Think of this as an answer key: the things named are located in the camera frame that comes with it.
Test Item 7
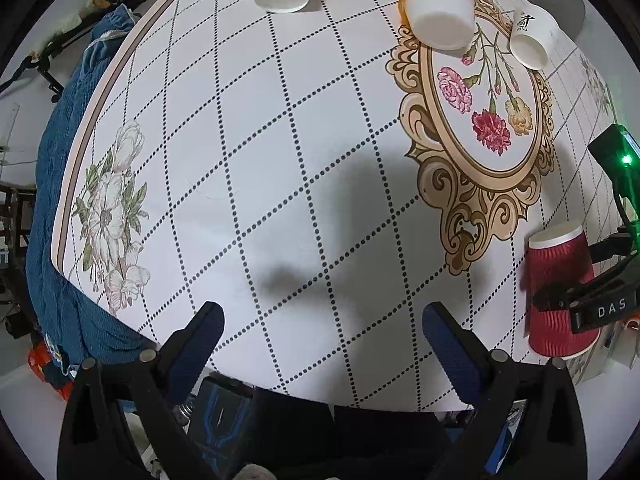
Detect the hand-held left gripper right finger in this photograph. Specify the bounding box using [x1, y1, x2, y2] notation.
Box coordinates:
[421, 301, 588, 480]

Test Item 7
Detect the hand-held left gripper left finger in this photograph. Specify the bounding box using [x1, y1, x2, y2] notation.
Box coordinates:
[56, 301, 226, 480]

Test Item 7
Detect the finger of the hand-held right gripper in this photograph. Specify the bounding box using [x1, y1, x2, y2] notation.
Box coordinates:
[589, 227, 640, 264]
[531, 266, 640, 336]

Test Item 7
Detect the red ribbed paper cup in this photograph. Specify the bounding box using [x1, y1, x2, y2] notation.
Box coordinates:
[521, 224, 602, 359]

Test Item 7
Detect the small white printed cup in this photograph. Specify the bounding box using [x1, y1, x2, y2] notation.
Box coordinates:
[508, 4, 560, 71]

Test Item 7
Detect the orange and white cup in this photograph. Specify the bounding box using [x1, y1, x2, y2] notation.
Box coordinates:
[398, 0, 475, 51]

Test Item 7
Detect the orange object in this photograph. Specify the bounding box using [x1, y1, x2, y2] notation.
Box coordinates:
[27, 342, 74, 402]

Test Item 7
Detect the blue blanket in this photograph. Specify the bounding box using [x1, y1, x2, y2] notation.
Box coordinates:
[25, 4, 163, 391]

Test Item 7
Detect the floral checked tablecloth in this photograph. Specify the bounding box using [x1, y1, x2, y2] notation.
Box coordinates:
[51, 0, 627, 413]

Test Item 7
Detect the black stand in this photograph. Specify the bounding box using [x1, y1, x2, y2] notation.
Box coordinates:
[0, 40, 67, 104]

